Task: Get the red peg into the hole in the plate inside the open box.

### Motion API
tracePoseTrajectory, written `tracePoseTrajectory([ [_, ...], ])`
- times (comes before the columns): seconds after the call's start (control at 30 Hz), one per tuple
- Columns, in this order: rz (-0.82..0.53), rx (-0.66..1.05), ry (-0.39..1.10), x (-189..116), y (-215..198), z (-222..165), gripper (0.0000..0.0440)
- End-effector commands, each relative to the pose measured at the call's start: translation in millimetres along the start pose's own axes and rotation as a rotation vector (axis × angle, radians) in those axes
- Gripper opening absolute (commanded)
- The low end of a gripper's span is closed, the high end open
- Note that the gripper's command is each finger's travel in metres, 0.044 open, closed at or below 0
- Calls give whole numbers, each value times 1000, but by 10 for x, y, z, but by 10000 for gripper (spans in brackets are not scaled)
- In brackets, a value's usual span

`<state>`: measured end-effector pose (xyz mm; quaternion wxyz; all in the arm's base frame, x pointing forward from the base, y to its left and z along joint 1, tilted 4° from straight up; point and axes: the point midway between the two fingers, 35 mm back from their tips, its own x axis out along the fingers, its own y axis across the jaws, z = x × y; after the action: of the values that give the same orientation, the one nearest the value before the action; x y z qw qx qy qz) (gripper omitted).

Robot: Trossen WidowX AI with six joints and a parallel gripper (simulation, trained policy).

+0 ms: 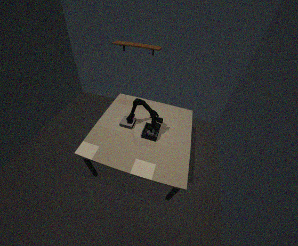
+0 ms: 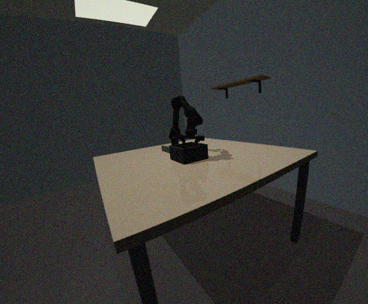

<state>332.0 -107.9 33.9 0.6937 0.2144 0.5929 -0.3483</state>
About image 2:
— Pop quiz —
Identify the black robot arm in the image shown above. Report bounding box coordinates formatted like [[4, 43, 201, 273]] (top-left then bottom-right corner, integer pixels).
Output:
[[169, 96, 203, 145]]

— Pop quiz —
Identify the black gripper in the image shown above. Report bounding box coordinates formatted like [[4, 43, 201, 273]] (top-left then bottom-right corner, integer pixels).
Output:
[[176, 126, 205, 149]]

